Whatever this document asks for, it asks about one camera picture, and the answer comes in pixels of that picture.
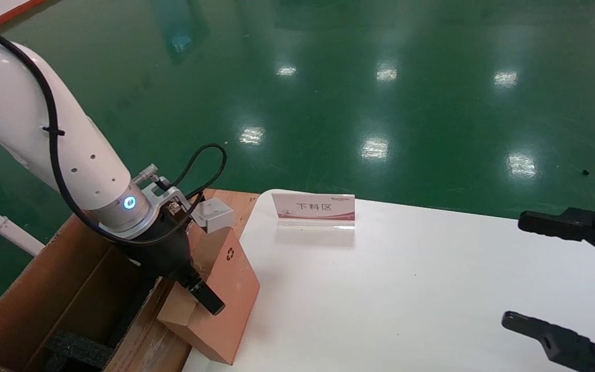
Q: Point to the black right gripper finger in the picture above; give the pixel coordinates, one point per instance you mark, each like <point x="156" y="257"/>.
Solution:
<point x="571" y="223"/>
<point x="566" y="343"/>

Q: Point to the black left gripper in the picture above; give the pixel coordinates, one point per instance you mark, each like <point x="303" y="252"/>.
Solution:
<point x="166" y="248"/>

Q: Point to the small cardboard box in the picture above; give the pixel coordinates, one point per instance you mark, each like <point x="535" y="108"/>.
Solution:
<point x="230" y="289"/>

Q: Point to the large cardboard box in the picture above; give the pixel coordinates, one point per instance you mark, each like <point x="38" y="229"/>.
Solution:
<point x="44" y="299"/>

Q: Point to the black foam pad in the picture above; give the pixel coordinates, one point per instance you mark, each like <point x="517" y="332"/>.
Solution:
<point x="80" y="350"/>

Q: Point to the acrylic sign with red print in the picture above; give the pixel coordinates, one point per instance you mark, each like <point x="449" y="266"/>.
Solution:
<point x="313" y="207"/>

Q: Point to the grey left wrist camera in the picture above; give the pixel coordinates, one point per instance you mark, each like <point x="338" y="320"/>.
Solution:
<point x="217" y="214"/>

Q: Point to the silver camera mounting bracket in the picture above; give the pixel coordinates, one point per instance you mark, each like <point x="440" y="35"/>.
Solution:
<point x="171" y="196"/>

